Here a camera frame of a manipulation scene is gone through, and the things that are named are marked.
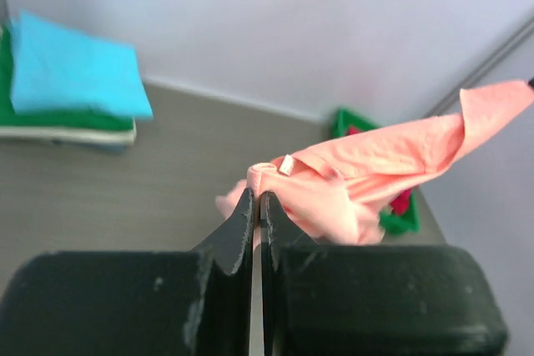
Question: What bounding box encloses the green plastic tray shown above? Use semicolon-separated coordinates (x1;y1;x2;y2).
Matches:
330;108;420;235

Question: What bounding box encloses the folded green shirt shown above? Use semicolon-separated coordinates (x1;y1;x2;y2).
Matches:
1;25;134;133

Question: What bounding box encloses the folded white shirt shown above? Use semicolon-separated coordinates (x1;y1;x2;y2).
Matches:
1;123;137;146

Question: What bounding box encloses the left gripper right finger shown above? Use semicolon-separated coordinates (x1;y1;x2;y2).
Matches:
259;192;508;355

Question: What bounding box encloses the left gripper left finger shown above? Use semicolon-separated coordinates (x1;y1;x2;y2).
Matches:
1;189;254;355

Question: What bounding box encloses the salmon pink t shirt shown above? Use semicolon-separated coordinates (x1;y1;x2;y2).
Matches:
215;81;533;245

